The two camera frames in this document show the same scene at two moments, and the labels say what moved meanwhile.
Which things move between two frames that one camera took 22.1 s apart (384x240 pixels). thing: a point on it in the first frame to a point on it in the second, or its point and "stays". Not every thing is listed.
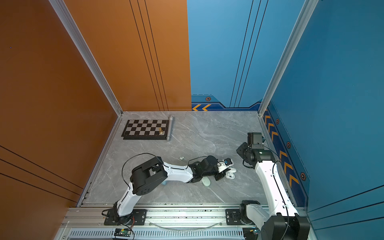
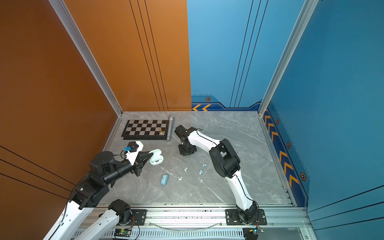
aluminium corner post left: x=70 y=24 stays
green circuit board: x=121 y=232 stays
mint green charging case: x=206 y=181 to x=156 y=158
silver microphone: x=170 y=127 stays
